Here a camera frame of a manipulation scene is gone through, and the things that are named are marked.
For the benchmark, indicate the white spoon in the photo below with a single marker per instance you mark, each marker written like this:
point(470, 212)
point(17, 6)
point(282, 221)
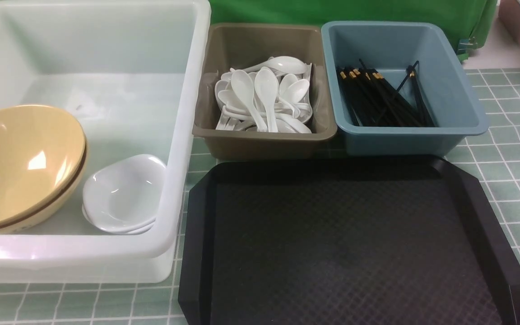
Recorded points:
point(243, 88)

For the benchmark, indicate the blue chopstick bin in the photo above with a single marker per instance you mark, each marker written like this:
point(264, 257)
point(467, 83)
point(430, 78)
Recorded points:
point(390, 47)

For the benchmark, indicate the yellow noodle bowl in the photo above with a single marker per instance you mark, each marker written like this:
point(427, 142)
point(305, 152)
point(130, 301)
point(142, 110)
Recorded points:
point(41, 148)
point(46, 211)

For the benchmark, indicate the black serving tray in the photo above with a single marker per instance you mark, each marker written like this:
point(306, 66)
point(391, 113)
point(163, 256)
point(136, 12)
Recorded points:
point(393, 240)

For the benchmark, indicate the bundle of black chopsticks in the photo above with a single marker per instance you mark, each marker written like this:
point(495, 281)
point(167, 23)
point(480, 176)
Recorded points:
point(373, 102)

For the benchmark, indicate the white square dish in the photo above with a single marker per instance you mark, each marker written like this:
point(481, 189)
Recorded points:
point(125, 194)

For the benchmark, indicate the pile of white spoons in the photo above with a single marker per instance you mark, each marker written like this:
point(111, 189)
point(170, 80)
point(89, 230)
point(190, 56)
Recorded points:
point(281, 86)

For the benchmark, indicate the white dish in bin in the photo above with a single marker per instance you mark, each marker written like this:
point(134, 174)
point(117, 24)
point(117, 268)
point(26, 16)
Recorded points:
point(124, 231)

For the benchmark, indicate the large translucent white bin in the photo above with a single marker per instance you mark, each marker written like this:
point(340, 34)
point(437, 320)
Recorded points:
point(129, 71)

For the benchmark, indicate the brown spoon bin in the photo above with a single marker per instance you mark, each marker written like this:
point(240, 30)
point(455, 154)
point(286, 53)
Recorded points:
point(240, 45)

